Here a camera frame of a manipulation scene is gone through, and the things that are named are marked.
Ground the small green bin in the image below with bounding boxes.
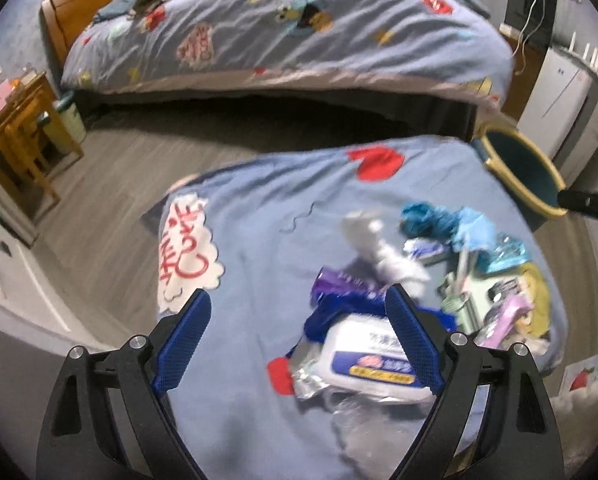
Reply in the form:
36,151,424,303
54,92,87,143

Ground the teal crumpled wrapper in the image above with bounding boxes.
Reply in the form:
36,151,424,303
401,201,460,238

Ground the wooden nightstand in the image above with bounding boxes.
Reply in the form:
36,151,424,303
499,25,544,121

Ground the white wet wipes pack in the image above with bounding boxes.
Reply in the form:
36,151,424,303
291,310,440,401

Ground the blue printed blanket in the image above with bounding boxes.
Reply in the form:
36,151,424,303
142,135,570,480

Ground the white fluffy cloth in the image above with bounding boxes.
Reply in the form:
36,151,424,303
551,390,598,480

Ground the small white blue packet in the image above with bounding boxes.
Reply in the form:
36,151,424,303
404,237,452,266

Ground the pale green carton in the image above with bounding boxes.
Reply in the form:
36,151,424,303
439,275,494,333

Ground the light blue face mask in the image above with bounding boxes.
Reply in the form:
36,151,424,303
451,206,500,253

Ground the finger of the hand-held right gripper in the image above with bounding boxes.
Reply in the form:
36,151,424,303
556,187,598,223

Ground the white tissue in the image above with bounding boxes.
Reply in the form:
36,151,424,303
341,210,430,293

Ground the purple packet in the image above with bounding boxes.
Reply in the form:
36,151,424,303
311,266,395,311

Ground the black panel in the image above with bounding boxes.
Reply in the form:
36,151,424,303
506,0,560,51

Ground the wooden bed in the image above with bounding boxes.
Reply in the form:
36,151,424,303
39,0,494,143

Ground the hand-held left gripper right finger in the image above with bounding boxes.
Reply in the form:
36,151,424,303
385,283,564,480

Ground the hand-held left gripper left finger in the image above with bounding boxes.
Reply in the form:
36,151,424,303
36,288,212,480

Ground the white cable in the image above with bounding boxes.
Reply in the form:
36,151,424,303
511,0,550,76

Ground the wooden chair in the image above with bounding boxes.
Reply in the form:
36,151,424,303
0,72,85,221

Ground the blue white box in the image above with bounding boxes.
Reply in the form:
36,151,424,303
559,345,598,396

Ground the shiny blue foil wrapper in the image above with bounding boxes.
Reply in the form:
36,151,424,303
484,235,530,273

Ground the lilac packet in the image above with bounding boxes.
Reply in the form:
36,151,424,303
479,295,530,348

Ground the blue printed duvet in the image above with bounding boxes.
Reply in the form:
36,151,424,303
59,0,514,111

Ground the dark blue plastic bag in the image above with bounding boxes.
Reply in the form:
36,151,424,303
304,292,454,346

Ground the white router with antennas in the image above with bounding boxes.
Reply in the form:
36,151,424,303
554,32,598,81

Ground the blue bin with yellow rim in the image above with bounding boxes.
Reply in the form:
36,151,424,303
471,122,570,233

